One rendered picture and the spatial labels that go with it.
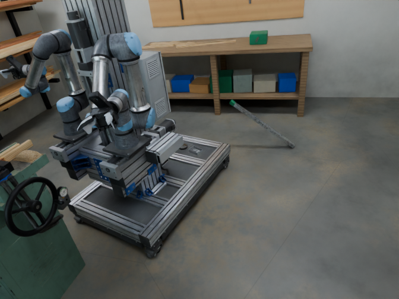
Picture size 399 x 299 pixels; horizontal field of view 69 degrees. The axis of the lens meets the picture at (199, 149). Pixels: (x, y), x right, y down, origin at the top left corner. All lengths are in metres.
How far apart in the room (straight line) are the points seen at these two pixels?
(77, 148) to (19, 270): 0.81
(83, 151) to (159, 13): 2.72
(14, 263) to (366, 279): 2.01
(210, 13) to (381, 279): 3.41
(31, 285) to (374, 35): 4.13
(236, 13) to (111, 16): 2.45
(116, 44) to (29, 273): 1.35
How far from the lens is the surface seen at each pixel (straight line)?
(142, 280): 2.13
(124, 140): 1.80
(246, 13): 4.10
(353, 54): 4.27
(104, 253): 2.38
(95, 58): 1.61
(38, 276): 2.06
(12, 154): 1.94
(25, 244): 1.92
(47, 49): 2.06
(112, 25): 1.92
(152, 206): 2.27
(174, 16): 4.34
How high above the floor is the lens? 1.71
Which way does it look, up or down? 32 degrees down
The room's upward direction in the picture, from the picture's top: 7 degrees counter-clockwise
